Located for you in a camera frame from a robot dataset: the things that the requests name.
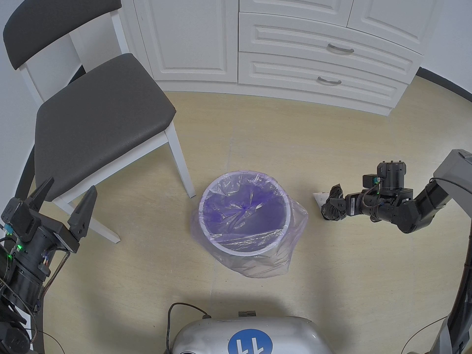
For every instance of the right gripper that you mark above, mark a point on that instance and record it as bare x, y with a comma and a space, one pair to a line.
365, 205

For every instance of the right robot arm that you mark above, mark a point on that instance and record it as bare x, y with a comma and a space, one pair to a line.
424, 205

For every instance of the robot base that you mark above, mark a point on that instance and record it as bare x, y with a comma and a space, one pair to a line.
258, 334

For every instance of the black plastic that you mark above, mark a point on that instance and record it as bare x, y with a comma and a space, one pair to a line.
332, 208

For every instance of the purple plastic bag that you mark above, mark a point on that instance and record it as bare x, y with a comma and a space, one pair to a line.
243, 205

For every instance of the white trash bin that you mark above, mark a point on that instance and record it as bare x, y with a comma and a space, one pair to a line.
250, 251

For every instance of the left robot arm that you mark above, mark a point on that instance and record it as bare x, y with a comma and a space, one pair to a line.
18, 293

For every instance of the white wardrobe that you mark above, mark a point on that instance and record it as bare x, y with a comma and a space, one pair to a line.
195, 24

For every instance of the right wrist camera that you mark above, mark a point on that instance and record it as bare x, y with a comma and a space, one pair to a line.
370, 180

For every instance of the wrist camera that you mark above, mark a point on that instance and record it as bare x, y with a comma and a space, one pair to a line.
18, 219
370, 180

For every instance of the white chair with grey seat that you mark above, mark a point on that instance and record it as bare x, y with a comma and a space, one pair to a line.
99, 116

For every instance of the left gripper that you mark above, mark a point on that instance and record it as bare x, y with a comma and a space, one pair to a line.
38, 249

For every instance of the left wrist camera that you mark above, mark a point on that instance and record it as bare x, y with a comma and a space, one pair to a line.
18, 219

